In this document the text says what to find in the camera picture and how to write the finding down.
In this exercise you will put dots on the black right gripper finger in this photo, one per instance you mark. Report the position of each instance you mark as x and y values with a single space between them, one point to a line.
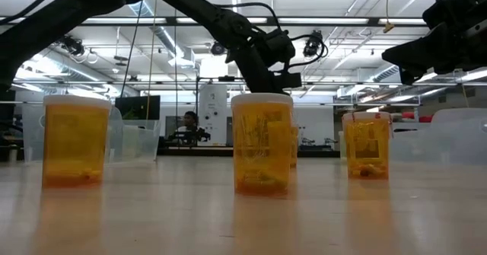
412 76
414 51

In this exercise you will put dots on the large orange labelled pill bottle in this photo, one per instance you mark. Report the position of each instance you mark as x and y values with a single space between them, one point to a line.
260 148

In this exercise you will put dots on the orange pill bottle red marks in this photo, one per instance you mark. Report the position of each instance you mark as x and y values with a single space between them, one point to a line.
367 148

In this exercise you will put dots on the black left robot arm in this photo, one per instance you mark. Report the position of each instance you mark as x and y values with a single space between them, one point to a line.
57 15

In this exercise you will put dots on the clear plastic bin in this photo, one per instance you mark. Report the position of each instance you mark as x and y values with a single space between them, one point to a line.
437 141
144 141

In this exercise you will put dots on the yellow hanging connector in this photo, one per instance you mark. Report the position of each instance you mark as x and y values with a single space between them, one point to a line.
388 27

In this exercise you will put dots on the red containers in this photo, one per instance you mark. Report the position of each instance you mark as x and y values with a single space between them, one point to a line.
418 116

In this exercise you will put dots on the white cabinet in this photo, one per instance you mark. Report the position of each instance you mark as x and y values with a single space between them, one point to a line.
213 114

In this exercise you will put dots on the distant grey machines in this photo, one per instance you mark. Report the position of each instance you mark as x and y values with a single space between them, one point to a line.
317 142

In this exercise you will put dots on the person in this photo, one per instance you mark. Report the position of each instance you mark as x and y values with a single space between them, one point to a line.
189 123

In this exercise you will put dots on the black desk device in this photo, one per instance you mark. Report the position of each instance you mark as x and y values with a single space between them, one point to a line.
196 136

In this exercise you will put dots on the long black bench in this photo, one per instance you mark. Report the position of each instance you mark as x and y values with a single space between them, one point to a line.
319 153

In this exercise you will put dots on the black monitor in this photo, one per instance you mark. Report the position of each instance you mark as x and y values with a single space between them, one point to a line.
137 107

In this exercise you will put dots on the black ceiling-mounted device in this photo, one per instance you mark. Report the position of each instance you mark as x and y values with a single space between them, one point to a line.
73 45

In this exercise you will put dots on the dark shelf unit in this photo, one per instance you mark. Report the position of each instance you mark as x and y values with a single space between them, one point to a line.
5 133

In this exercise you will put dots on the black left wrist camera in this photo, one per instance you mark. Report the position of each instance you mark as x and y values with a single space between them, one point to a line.
279 47

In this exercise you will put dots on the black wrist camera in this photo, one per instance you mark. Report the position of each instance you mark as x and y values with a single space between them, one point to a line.
279 47
449 7

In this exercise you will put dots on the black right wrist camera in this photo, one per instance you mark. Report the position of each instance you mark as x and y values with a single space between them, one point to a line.
449 7

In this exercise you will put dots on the round black ceiling camera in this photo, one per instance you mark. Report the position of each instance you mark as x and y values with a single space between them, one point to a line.
217 48

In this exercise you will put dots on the black overhead camera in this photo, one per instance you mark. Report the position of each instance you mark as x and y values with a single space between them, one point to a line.
312 43

